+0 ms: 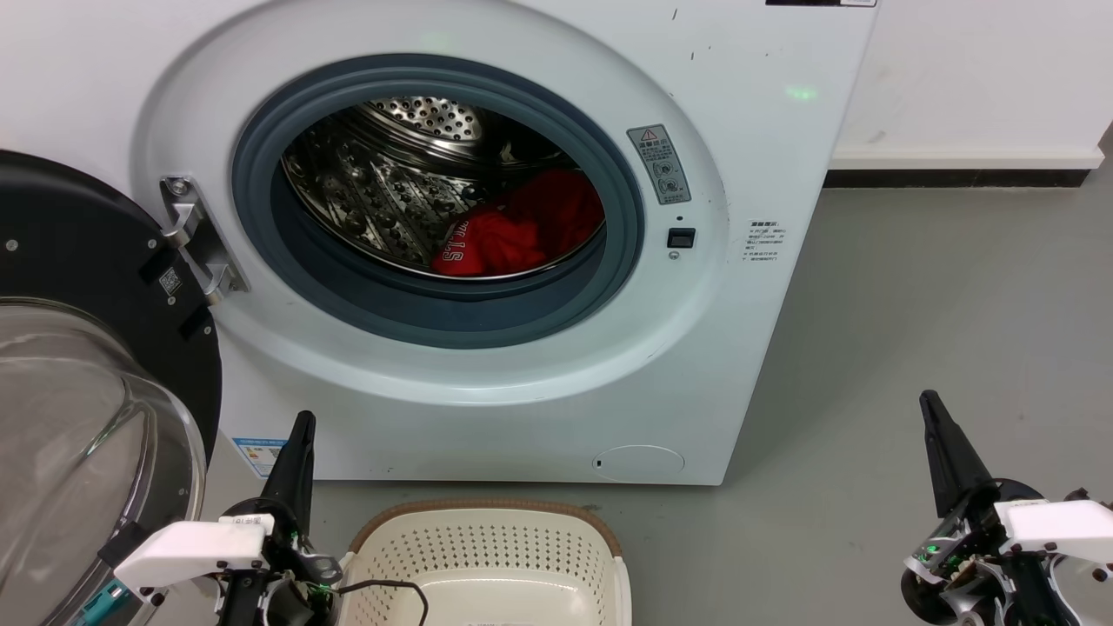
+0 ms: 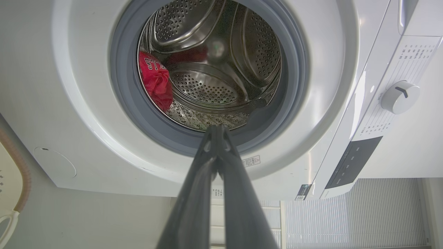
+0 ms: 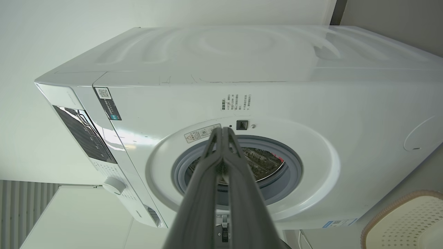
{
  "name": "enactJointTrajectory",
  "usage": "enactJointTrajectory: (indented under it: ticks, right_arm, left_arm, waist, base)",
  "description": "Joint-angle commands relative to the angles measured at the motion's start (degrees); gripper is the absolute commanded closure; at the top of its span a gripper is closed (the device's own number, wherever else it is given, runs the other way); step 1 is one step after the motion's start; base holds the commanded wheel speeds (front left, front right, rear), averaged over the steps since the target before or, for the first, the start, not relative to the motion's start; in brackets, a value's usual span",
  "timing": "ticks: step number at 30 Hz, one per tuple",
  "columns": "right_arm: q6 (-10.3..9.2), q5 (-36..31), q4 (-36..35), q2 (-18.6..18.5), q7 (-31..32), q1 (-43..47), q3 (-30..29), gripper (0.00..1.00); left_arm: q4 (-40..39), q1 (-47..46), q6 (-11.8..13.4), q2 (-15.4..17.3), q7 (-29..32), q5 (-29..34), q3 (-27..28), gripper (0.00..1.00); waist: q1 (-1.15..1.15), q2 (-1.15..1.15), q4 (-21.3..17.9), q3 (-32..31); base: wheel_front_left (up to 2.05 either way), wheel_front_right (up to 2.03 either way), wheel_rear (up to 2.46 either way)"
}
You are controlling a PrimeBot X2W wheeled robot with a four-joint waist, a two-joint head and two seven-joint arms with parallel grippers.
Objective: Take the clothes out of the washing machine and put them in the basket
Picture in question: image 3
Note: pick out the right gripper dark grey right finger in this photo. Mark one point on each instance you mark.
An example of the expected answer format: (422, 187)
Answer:
(247, 207)

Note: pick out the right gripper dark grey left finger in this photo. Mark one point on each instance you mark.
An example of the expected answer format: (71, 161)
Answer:
(197, 207)

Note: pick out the metal washing machine door hinge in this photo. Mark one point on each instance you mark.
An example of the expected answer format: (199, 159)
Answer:
(223, 228)

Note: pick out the cream perforated laundry basket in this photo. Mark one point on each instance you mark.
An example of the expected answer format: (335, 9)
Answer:
(408, 224)

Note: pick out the grey warning sticker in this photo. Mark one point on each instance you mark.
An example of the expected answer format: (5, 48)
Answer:
(202, 133)

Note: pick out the blue energy label sticker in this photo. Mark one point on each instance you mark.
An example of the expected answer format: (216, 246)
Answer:
(339, 223)

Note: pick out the white cabinet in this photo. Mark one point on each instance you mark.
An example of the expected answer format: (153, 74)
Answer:
(83, 221)

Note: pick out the white front-loading washing machine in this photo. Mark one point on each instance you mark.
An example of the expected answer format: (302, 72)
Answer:
(283, 86)

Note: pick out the grey slatted panel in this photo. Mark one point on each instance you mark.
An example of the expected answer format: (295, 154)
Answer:
(20, 207)

